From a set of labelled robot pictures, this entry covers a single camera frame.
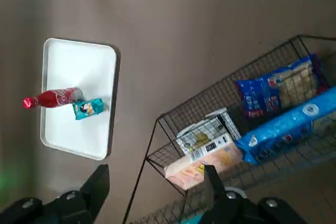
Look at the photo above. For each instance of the white green snack packet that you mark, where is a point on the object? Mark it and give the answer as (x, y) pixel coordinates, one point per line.
(199, 138)

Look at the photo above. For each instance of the blue cracker bag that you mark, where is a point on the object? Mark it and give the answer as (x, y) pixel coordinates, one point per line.
(262, 95)

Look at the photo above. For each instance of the large teal snack packet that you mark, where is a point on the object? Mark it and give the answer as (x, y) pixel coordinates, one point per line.
(191, 220)

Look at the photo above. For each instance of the red cola bottle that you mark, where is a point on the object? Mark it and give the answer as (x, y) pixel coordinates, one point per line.
(57, 98)

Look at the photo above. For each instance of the long blue biscuit packet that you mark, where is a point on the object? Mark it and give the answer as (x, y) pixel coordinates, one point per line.
(283, 129)

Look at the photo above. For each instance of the small teal chips packet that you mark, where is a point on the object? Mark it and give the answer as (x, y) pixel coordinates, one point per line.
(88, 109)

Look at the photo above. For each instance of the white rectangular tray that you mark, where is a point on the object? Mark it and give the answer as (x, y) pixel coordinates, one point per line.
(78, 64)

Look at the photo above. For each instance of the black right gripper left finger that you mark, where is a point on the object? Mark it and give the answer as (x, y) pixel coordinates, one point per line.
(65, 208)

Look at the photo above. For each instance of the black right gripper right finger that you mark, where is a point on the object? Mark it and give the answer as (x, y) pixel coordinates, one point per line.
(249, 213)

